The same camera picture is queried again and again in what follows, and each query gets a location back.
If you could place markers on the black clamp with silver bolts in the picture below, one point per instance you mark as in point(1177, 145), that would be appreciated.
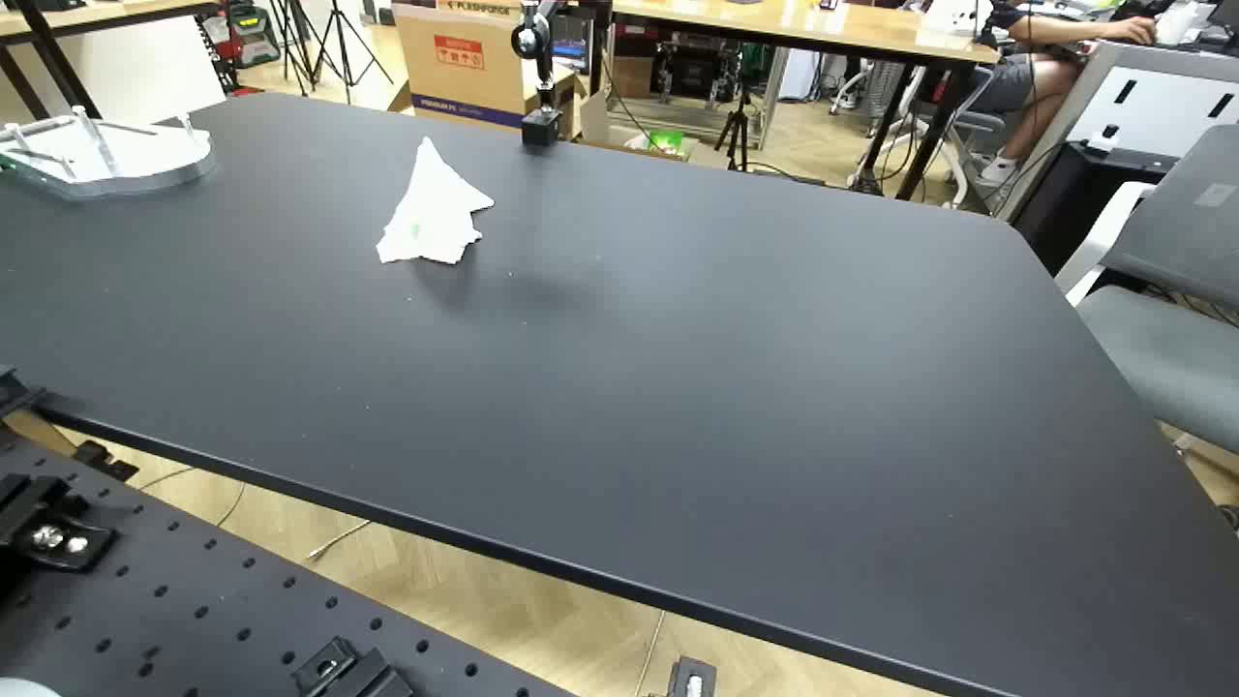
point(45, 530)

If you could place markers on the white grey panel with slots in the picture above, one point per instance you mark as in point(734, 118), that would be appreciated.
point(1144, 112)

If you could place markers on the black bracket on board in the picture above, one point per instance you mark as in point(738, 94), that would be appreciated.
point(348, 671)

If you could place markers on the seated person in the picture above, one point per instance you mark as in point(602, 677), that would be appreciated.
point(1050, 65)

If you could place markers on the wooden table with black leg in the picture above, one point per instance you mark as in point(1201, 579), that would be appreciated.
point(58, 24)

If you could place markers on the black camera clamp mount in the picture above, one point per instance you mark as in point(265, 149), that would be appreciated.
point(539, 125)

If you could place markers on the small black silver bracket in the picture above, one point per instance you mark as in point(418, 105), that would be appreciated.
point(690, 681)

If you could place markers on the wooden desk with black legs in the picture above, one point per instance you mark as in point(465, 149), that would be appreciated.
point(798, 30)

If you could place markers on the grey fabric office chair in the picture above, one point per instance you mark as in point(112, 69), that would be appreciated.
point(1183, 295)

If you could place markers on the green small object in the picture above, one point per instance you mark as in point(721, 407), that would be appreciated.
point(668, 143)

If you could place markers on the white cloth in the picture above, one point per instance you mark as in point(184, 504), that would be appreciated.
point(433, 214)

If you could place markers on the brown cardboard box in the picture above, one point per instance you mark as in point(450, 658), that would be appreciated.
point(465, 59)

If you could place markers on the black tall tripod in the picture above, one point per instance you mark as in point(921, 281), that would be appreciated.
point(336, 42)

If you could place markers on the black perforated mounting board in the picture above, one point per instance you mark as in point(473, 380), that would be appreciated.
point(169, 607)

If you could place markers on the black camera tripod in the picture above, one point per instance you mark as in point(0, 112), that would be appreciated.
point(738, 131)

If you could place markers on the white board panel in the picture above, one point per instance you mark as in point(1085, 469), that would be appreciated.
point(138, 69)

